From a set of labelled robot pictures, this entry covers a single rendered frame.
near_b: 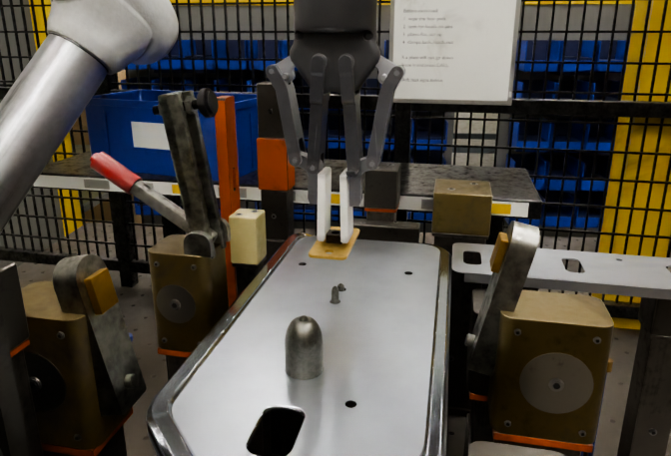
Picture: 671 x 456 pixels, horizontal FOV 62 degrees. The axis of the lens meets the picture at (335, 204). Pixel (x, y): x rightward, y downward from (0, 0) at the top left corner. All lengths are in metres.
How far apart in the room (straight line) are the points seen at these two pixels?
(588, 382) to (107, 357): 0.39
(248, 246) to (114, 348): 0.24
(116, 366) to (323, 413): 0.17
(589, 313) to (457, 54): 0.65
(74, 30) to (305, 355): 0.66
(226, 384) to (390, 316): 0.18
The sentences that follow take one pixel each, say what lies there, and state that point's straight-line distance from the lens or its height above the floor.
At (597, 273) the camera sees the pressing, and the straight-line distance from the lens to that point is 0.73.
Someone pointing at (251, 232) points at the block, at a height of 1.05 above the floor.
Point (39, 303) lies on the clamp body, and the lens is 0.50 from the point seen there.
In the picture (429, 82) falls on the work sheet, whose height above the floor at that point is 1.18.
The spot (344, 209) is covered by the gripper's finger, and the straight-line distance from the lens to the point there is 0.54.
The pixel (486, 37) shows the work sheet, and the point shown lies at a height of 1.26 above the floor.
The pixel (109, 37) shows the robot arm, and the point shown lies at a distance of 0.96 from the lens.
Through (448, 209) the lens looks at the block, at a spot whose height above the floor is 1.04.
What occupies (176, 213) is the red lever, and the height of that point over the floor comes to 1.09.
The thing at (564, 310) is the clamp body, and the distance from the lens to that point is 0.52.
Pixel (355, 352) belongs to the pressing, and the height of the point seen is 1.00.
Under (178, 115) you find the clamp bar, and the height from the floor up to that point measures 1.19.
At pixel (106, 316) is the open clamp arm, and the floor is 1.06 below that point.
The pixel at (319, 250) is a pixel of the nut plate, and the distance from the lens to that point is 0.54.
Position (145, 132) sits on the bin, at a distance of 1.04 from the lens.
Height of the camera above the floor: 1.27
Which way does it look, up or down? 17 degrees down
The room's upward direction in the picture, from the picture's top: straight up
